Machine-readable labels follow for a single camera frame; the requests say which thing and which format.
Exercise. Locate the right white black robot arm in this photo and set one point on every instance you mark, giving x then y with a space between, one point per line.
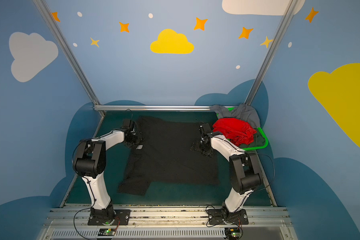
245 174

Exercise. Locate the right aluminium frame post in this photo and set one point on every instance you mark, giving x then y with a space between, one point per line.
272 49

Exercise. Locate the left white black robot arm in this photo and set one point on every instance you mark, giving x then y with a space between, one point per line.
104 200

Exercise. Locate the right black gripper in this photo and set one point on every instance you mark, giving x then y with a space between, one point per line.
203 147

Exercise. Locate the back aluminium frame rail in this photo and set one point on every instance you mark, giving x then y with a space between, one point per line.
152 108

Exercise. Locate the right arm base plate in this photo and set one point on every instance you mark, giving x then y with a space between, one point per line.
219 216

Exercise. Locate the green plastic basket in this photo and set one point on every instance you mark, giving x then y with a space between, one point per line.
241 126

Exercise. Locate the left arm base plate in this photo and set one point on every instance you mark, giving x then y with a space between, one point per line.
109 217

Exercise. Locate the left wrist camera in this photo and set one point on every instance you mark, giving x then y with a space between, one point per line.
128 124

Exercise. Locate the controller board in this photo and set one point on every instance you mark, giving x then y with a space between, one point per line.
107 232
232 234

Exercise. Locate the red t shirt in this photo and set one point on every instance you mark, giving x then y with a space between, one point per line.
237 131

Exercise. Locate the left controller board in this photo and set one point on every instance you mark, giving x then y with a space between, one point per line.
107 232

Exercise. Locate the grey t shirt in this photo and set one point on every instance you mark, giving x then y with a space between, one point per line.
242 112

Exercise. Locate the aluminium frame post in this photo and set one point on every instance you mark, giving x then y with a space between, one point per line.
52 24
272 49

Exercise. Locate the dark green t shirt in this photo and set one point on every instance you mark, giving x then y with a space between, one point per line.
259 141

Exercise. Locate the front aluminium rail bed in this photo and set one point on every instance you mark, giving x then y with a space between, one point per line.
167 223

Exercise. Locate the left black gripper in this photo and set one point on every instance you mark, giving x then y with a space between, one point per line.
135 139

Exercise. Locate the black t shirt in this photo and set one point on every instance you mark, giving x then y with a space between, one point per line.
166 155

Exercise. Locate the left aluminium frame post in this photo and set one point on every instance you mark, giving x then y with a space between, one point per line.
52 24

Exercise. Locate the right controller board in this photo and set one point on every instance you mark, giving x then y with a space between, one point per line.
232 234

